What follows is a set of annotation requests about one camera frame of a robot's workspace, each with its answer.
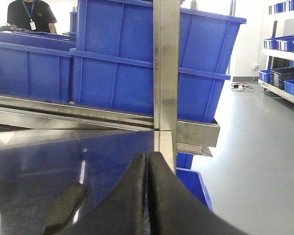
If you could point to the inner right brake pad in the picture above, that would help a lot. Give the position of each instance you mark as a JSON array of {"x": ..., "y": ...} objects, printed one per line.
[{"x": 63, "y": 209}]

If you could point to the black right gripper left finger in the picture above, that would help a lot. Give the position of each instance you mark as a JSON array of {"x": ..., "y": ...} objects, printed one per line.
[{"x": 121, "y": 212}]

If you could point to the white shelf with blue bins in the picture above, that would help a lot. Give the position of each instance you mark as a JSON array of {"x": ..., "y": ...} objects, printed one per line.
[{"x": 278, "y": 76}]

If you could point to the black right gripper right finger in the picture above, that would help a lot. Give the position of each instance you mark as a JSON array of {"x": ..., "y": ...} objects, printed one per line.
[{"x": 173, "y": 210}]

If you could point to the blue plastic bin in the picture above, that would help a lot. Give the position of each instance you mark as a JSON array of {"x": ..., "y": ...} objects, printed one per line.
[
  {"x": 36, "y": 66},
  {"x": 113, "y": 57}
]

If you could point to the person in black shirt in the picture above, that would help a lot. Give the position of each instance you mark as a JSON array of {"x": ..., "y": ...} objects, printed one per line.
[{"x": 33, "y": 15}]

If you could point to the stainless steel rack frame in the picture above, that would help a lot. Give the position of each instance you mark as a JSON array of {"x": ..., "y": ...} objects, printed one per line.
[{"x": 170, "y": 135}]

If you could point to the left blue plastic bin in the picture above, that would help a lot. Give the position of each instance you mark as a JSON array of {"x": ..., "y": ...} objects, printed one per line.
[{"x": 36, "y": 66}]

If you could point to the right blue plastic bin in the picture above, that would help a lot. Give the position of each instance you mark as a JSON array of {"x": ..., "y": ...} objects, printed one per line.
[{"x": 113, "y": 57}]

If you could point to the lower blue bin under rack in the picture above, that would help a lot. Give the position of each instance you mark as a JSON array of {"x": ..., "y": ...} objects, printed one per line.
[{"x": 192, "y": 180}]

